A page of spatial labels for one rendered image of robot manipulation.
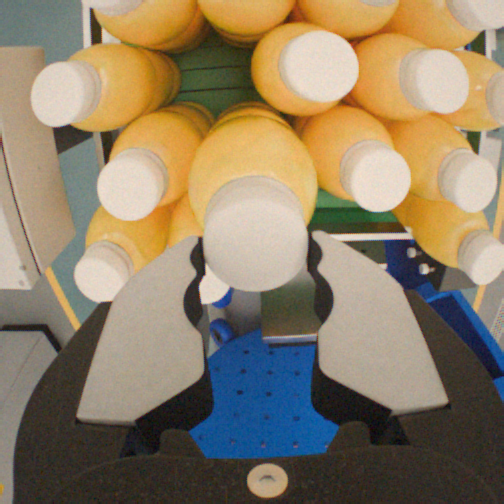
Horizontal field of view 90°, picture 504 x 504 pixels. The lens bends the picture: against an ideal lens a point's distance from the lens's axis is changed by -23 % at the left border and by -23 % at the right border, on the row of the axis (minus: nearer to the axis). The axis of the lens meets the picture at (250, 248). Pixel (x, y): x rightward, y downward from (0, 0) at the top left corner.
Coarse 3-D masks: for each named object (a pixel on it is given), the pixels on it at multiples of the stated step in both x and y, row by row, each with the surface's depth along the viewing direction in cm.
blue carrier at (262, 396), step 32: (224, 352) 39; (256, 352) 38; (288, 352) 38; (224, 384) 34; (256, 384) 34; (288, 384) 34; (224, 416) 30; (256, 416) 30; (288, 416) 30; (320, 416) 30; (224, 448) 27; (256, 448) 27; (288, 448) 27; (320, 448) 27
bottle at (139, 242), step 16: (160, 208) 27; (96, 224) 23; (112, 224) 23; (128, 224) 23; (144, 224) 24; (160, 224) 26; (96, 240) 23; (112, 240) 22; (128, 240) 23; (144, 240) 24; (160, 240) 26; (128, 256) 22; (144, 256) 24
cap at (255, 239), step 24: (240, 192) 11; (264, 192) 11; (216, 216) 11; (240, 216) 11; (264, 216) 11; (288, 216) 11; (216, 240) 11; (240, 240) 11; (264, 240) 12; (288, 240) 12; (216, 264) 12; (240, 264) 12; (264, 264) 12; (288, 264) 12; (240, 288) 13; (264, 288) 13
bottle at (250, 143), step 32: (224, 128) 16; (256, 128) 15; (288, 128) 17; (192, 160) 17; (224, 160) 14; (256, 160) 13; (288, 160) 14; (192, 192) 15; (224, 192) 13; (288, 192) 13
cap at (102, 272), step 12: (96, 252) 20; (108, 252) 21; (84, 264) 20; (96, 264) 20; (108, 264) 20; (120, 264) 21; (84, 276) 21; (96, 276) 21; (108, 276) 20; (120, 276) 21; (84, 288) 21; (96, 288) 21; (108, 288) 21; (120, 288) 21; (96, 300) 22; (108, 300) 21
